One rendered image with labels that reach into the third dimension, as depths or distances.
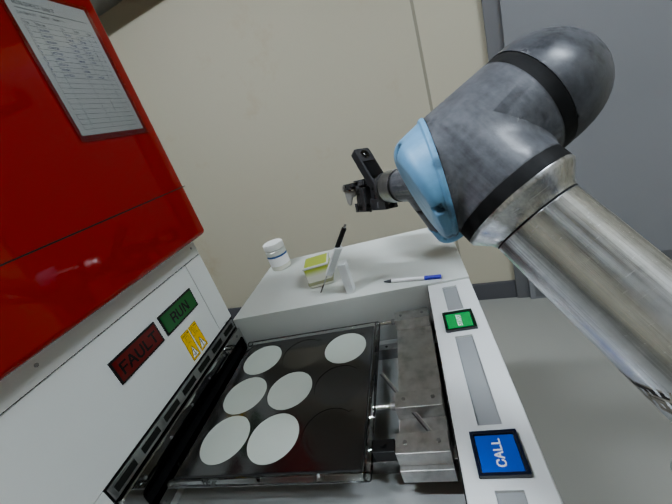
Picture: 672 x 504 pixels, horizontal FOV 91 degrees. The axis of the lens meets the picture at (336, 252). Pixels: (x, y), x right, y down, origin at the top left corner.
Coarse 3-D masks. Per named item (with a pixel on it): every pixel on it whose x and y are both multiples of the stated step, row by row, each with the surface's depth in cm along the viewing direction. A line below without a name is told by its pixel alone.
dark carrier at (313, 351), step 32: (288, 352) 81; (320, 352) 77; (320, 384) 68; (352, 384) 65; (224, 416) 68; (256, 416) 65; (320, 416) 60; (352, 416) 58; (192, 448) 63; (320, 448) 54; (352, 448) 53
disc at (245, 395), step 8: (240, 384) 75; (248, 384) 75; (256, 384) 74; (264, 384) 73; (232, 392) 74; (240, 392) 73; (248, 392) 72; (256, 392) 71; (264, 392) 71; (224, 400) 72; (232, 400) 71; (240, 400) 71; (248, 400) 70; (256, 400) 69; (224, 408) 70; (232, 408) 69; (240, 408) 68; (248, 408) 68
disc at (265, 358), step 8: (256, 352) 85; (264, 352) 84; (272, 352) 83; (280, 352) 82; (248, 360) 83; (256, 360) 82; (264, 360) 81; (272, 360) 80; (248, 368) 80; (256, 368) 79; (264, 368) 78
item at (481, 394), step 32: (448, 288) 74; (480, 320) 61; (448, 352) 57; (480, 352) 54; (448, 384) 51; (480, 384) 49; (512, 384) 47; (480, 416) 45; (512, 416) 43; (480, 480) 38; (512, 480) 37; (544, 480) 36
